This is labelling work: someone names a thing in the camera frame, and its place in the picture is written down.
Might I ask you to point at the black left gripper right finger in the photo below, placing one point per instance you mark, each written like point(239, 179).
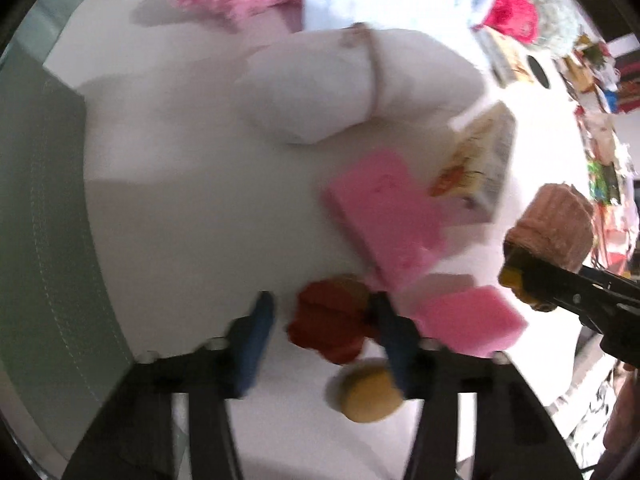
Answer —
point(401, 341)

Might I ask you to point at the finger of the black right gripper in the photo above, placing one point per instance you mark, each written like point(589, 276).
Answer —
point(598, 297)

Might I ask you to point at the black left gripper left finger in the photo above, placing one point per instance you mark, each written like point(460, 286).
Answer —
point(248, 338)

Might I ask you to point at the mustard round felt pad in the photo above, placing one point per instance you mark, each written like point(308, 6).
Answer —
point(368, 394)

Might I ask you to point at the pink sponge block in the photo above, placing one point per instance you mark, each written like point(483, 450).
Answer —
point(393, 223)
point(477, 322)

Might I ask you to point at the red felt piece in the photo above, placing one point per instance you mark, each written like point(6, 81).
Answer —
point(331, 317)

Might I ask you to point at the white printed tissue pack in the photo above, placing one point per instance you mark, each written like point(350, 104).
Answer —
point(469, 187)

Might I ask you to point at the white cloth bundle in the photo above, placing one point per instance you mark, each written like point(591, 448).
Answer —
point(313, 85)

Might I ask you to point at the large grey open box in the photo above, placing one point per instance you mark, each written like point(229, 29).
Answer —
point(61, 344)

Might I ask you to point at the small printed card box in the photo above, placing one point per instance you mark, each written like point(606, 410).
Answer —
point(504, 56)

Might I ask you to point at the grey-green fluffy yarn ball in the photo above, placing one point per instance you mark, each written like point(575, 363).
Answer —
point(559, 26)

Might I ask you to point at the red fluffy yarn ball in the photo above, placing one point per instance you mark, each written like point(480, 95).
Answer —
point(517, 19)

